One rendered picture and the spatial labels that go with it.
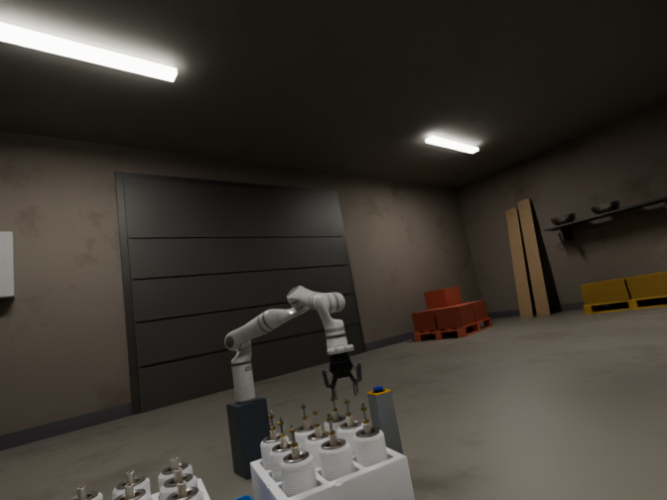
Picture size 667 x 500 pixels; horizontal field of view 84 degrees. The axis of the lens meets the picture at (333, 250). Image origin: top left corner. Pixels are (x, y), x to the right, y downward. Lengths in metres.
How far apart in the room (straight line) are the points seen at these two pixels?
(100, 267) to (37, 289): 0.55
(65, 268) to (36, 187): 0.84
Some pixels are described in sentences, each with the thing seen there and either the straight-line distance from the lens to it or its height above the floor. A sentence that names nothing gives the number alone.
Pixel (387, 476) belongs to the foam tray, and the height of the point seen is 0.15.
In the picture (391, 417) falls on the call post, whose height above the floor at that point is 0.22.
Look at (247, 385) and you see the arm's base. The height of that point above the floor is 0.38.
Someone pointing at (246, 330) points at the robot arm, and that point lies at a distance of 1.78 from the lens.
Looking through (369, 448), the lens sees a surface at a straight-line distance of 1.25.
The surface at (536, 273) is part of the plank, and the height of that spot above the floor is 0.73.
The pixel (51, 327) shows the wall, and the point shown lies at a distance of 4.41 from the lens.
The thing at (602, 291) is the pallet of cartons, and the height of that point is 0.30.
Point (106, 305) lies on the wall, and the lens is 4.45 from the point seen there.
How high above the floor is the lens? 0.62
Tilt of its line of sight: 10 degrees up
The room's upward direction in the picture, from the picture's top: 10 degrees counter-clockwise
